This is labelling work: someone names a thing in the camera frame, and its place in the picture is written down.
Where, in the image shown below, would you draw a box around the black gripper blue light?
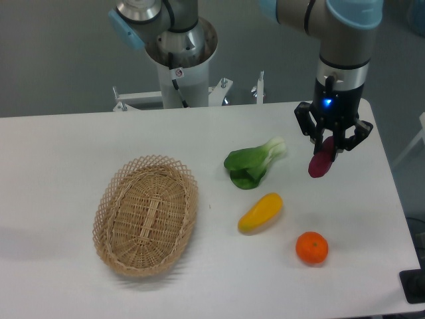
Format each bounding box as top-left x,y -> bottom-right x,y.
294,80 -> 373,160

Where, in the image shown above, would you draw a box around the purple sweet potato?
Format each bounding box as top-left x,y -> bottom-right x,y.
308,136 -> 334,178

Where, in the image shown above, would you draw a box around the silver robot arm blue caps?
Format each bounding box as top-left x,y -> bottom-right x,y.
108,1 -> 383,159

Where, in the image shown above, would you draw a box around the woven wicker basket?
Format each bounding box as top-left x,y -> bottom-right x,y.
92,155 -> 199,277

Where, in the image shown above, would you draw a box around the green bok choy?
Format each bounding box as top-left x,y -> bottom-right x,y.
223,136 -> 287,190

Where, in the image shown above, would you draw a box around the yellow mango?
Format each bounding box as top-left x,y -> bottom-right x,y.
237,193 -> 284,234

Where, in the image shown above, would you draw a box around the orange tangerine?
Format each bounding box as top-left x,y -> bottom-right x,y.
296,231 -> 329,264

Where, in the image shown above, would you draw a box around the black device at table edge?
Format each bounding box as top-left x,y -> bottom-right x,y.
399,269 -> 424,304

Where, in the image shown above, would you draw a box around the white frame right edge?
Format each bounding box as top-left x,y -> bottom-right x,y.
392,113 -> 425,169

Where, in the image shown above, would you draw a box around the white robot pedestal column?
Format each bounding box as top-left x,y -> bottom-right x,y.
145,17 -> 218,109

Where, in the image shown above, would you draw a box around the black cable on pedestal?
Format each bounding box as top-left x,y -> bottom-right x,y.
167,53 -> 190,109

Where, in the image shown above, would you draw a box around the white metal base frame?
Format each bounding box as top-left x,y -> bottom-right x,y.
112,70 -> 266,112

